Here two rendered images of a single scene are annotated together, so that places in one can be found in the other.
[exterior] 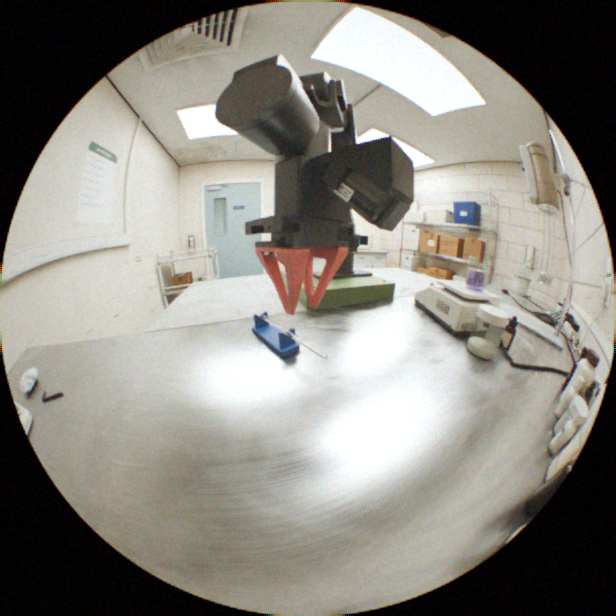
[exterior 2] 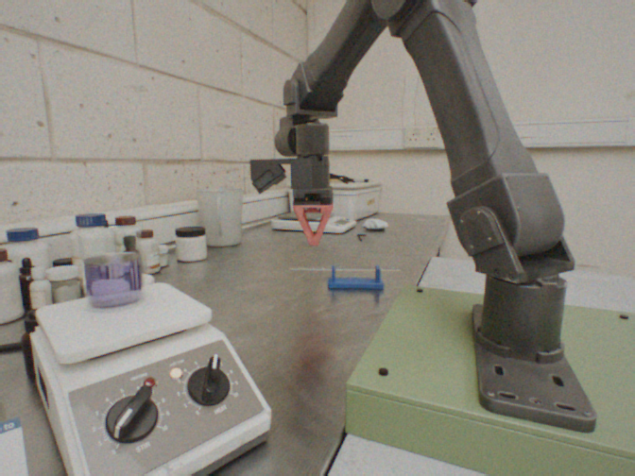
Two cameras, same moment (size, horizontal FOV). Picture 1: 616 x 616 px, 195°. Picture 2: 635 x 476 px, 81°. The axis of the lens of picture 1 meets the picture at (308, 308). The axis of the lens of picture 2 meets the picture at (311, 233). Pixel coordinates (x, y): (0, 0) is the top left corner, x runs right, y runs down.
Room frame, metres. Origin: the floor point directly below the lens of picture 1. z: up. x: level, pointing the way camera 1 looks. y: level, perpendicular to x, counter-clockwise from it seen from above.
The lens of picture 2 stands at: (0.64, -0.47, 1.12)
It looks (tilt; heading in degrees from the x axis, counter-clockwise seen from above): 10 degrees down; 133
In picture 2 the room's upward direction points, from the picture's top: straight up
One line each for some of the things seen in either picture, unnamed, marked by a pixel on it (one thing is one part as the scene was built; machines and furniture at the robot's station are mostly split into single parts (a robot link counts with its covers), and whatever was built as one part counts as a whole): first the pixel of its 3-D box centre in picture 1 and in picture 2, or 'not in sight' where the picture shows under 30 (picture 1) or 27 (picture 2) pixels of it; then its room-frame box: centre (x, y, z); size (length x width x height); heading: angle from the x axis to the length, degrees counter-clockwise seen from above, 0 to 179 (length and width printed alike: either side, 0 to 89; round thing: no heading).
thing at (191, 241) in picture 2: not in sight; (191, 244); (-0.15, -0.04, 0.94); 0.07 x 0.07 x 0.07
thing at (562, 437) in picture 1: (567, 431); not in sight; (-0.05, -0.29, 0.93); 0.02 x 0.02 x 0.06
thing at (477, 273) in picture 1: (476, 273); (116, 264); (0.28, -0.35, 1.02); 0.06 x 0.05 x 0.08; 107
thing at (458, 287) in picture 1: (467, 289); (124, 314); (0.30, -0.36, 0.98); 0.12 x 0.12 x 0.01; 86
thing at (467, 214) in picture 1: (443, 258); not in sight; (2.18, -1.94, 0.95); 1.43 x 0.41 x 1.90; 20
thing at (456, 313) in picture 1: (456, 303); (138, 369); (0.32, -0.36, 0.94); 0.22 x 0.13 x 0.08; 176
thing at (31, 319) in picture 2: (509, 331); (39, 339); (0.18, -0.40, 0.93); 0.03 x 0.03 x 0.07
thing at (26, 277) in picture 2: (581, 404); (29, 281); (-0.05, -0.37, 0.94); 0.03 x 0.03 x 0.08
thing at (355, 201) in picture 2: not in sight; (336, 198); (-0.39, 0.78, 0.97); 0.37 x 0.31 x 0.14; 106
